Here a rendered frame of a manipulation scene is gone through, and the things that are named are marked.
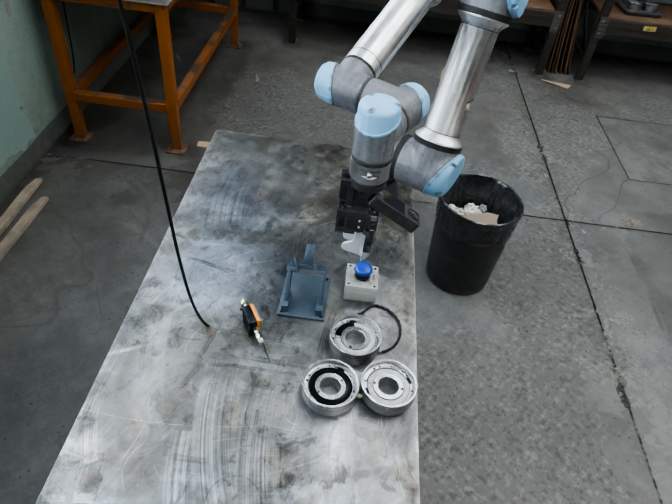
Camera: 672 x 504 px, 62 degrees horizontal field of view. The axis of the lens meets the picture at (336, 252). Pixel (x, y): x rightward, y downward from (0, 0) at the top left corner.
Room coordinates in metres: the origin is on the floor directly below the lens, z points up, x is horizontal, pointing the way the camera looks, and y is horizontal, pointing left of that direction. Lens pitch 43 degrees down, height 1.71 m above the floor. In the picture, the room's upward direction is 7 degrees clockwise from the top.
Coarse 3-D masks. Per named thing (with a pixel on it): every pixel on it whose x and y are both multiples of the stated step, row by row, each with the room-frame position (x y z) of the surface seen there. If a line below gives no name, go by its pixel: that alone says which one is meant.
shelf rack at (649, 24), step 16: (592, 0) 4.46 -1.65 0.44; (608, 0) 4.06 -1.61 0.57; (608, 16) 4.06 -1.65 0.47; (624, 16) 4.17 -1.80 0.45; (640, 16) 4.21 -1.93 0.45; (592, 32) 4.09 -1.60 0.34; (608, 32) 4.06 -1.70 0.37; (624, 32) 4.06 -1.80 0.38; (640, 32) 4.06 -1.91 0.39; (656, 32) 4.05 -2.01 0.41; (576, 48) 4.31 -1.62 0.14; (592, 48) 4.06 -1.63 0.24; (576, 80) 4.05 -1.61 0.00
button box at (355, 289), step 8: (352, 264) 0.91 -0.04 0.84; (352, 272) 0.88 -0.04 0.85; (376, 272) 0.89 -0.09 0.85; (352, 280) 0.86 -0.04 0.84; (360, 280) 0.86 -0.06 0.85; (368, 280) 0.86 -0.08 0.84; (376, 280) 0.86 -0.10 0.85; (344, 288) 0.86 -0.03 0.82; (352, 288) 0.84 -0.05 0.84; (360, 288) 0.84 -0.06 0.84; (368, 288) 0.84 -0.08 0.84; (376, 288) 0.84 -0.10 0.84; (344, 296) 0.84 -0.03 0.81; (352, 296) 0.84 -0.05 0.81; (360, 296) 0.84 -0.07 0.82; (368, 296) 0.84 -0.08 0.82
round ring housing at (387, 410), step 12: (384, 360) 0.66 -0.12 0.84; (372, 372) 0.63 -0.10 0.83; (408, 372) 0.64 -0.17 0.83; (360, 384) 0.60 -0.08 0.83; (384, 384) 0.63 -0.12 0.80; (396, 384) 0.62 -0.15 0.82; (384, 396) 0.58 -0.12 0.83; (396, 396) 0.59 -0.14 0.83; (408, 396) 0.59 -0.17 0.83; (372, 408) 0.56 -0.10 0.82; (384, 408) 0.56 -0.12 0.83; (396, 408) 0.56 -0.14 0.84; (408, 408) 0.57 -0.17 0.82
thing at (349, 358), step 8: (336, 320) 0.74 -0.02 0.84; (344, 320) 0.75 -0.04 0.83; (360, 320) 0.76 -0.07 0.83; (368, 320) 0.76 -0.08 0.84; (336, 328) 0.73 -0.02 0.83; (352, 328) 0.73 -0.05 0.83; (360, 328) 0.74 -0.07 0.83; (376, 328) 0.74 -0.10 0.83; (344, 336) 0.71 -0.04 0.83; (352, 336) 0.73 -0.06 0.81; (360, 336) 0.73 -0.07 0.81; (368, 336) 0.72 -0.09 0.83; (376, 336) 0.72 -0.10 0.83; (336, 344) 0.69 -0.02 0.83; (344, 344) 0.69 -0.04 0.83; (368, 344) 0.70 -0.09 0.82; (376, 344) 0.70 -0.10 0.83; (336, 352) 0.67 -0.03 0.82; (344, 352) 0.66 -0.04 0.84; (368, 352) 0.67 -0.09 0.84; (376, 352) 0.68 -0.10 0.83; (344, 360) 0.66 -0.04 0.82; (352, 360) 0.66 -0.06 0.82; (360, 360) 0.66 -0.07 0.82; (368, 360) 0.67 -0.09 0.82
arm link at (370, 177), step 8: (352, 160) 0.86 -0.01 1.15; (352, 168) 0.85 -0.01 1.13; (360, 168) 0.84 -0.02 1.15; (368, 168) 0.84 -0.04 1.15; (376, 168) 0.90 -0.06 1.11; (384, 168) 0.85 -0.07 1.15; (352, 176) 0.85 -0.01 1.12; (360, 176) 0.84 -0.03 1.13; (368, 176) 0.83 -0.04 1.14; (376, 176) 0.84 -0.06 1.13; (384, 176) 0.85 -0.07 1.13; (360, 184) 0.84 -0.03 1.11; (368, 184) 0.84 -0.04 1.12; (376, 184) 0.84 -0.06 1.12
